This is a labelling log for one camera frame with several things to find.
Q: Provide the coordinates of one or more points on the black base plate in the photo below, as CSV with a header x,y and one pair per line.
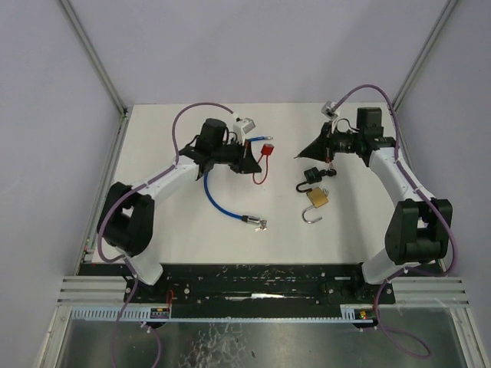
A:
x,y
211,291

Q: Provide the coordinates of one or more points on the large brass padlock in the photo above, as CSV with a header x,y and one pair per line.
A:
x,y
317,199

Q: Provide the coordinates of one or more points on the blue cable lock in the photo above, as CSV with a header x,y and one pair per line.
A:
x,y
229,191

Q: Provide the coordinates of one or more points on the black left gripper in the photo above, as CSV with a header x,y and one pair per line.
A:
x,y
241,158

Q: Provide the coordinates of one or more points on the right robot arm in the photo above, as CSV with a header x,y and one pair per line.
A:
x,y
418,232

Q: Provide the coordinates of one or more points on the aluminium frame post right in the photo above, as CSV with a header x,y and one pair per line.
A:
x,y
423,55

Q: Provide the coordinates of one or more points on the aluminium frame post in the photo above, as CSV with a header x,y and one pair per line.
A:
x,y
93,57
423,55

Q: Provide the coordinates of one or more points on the red cable padlock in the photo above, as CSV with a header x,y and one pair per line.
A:
x,y
266,152

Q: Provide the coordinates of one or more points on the aluminium frame post left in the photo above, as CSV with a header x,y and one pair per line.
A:
x,y
93,57

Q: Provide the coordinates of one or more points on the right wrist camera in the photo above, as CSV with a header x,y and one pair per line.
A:
x,y
328,109

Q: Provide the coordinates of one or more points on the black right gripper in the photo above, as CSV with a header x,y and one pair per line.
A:
x,y
327,142

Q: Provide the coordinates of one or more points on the black padlock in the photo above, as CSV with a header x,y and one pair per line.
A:
x,y
312,176

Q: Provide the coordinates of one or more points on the black-headed keys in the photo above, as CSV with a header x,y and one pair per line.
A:
x,y
329,171

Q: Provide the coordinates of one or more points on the blue lock keys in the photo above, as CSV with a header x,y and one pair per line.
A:
x,y
261,225

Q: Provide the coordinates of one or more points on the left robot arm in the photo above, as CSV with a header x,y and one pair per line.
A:
x,y
127,218

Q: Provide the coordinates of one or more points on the grey slotted cable duct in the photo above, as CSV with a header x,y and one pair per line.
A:
x,y
152,315

